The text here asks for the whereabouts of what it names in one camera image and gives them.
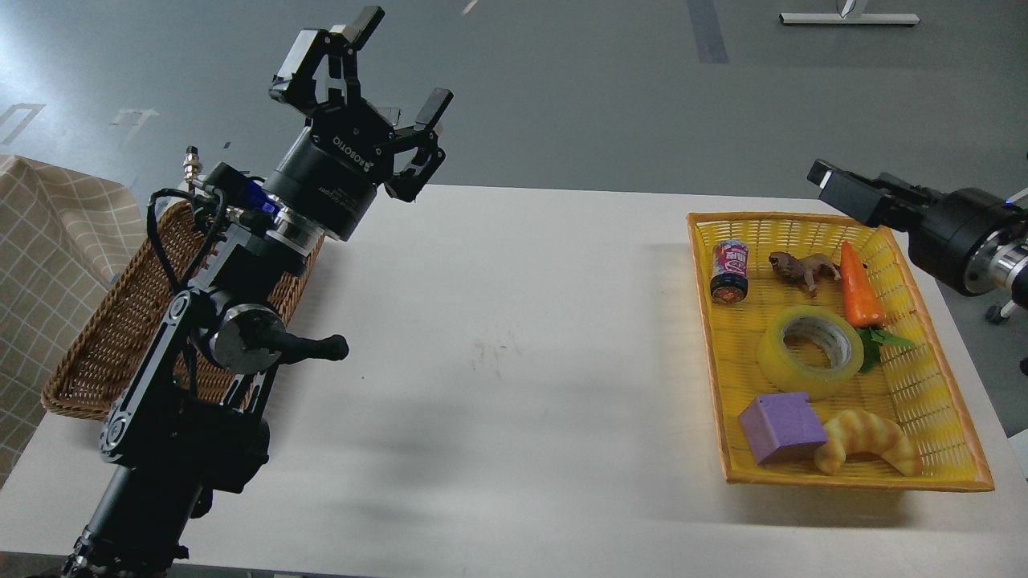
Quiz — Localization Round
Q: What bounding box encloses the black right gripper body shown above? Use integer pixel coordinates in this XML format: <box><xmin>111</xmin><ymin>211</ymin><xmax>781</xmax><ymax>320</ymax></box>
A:
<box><xmin>889</xmin><ymin>175</ymin><xmax>1026</xmax><ymax>296</ymax></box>

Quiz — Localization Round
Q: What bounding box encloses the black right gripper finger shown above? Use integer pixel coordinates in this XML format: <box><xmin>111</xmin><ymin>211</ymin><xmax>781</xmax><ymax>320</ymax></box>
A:
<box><xmin>807</xmin><ymin>160</ymin><xmax>895</xmax><ymax>228</ymax></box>

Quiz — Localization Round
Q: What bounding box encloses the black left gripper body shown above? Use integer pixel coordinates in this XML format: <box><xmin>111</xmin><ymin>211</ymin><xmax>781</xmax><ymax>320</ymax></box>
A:
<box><xmin>263</xmin><ymin>104</ymin><xmax>395</xmax><ymax>241</ymax></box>

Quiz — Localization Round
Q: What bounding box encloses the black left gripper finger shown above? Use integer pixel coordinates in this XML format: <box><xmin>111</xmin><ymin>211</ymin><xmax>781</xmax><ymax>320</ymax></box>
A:
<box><xmin>269</xmin><ymin>6</ymin><xmax>386</xmax><ymax>129</ymax></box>
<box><xmin>379</xmin><ymin>88</ymin><xmax>453</xmax><ymax>202</ymax></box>

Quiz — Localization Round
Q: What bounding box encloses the yellow tape roll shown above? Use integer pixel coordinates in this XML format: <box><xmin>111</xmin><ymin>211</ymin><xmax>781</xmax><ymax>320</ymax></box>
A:
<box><xmin>756</xmin><ymin>306</ymin><xmax>862</xmax><ymax>400</ymax></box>

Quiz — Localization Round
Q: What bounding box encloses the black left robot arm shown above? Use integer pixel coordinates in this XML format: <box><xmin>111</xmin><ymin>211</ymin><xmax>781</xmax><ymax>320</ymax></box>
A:
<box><xmin>59</xmin><ymin>5</ymin><xmax>453</xmax><ymax>577</ymax></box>

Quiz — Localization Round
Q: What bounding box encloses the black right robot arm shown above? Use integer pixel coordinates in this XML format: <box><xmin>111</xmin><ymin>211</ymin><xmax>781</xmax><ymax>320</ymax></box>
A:
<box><xmin>806</xmin><ymin>160</ymin><xmax>1027</xmax><ymax>308</ymax></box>

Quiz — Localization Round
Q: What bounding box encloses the brown toy animal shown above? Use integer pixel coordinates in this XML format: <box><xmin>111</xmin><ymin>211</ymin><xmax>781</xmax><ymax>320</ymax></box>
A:
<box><xmin>768</xmin><ymin>251</ymin><xmax>842</xmax><ymax>299</ymax></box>

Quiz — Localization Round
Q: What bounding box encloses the orange toy carrot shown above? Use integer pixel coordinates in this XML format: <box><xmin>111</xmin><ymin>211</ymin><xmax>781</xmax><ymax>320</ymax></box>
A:
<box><xmin>838</xmin><ymin>241</ymin><xmax>916</xmax><ymax>373</ymax></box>

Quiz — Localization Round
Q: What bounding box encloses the pink drink can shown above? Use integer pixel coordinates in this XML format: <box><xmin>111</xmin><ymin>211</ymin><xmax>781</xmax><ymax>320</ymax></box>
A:
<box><xmin>709</xmin><ymin>238</ymin><xmax>749</xmax><ymax>304</ymax></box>

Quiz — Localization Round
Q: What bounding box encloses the yellow plastic basket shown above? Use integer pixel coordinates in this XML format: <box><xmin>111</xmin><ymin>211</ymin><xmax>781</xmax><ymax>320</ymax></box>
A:
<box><xmin>687</xmin><ymin>212</ymin><xmax>994</xmax><ymax>491</ymax></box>

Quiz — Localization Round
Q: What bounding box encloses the white stand base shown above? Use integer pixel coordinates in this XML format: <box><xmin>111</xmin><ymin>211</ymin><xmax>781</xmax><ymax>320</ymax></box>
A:
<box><xmin>778</xmin><ymin>1</ymin><xmax>922</xmax><ymax>28</ymax></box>

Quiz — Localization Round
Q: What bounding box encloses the toy croissant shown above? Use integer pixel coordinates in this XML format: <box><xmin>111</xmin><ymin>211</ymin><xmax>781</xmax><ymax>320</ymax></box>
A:
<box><xmin>813</xmin><ymin>409</ymin><xmax>923</xmax><ymax>477</ymax></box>

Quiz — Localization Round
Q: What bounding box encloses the purple block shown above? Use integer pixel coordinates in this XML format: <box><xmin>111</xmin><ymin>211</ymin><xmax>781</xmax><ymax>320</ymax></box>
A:
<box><xmin>738</xmin><ymin>392</ymin><xmax>827</xmax><ymax>466</ymax></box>

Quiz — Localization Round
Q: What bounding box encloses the beige checkered cloth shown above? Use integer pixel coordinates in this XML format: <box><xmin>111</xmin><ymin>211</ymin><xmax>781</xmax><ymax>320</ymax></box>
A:
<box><xmin>1</xmin><ymin>154</ymin><xmax>145</xmax><ymax>482</ymax></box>

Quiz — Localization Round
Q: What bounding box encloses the brown wicker basket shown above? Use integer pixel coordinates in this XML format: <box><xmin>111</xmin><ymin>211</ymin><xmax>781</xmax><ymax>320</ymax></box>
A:
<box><xmin>41</xmin><ymin>201</ymin><xmax>323</xmax><ymax>421</ymax></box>

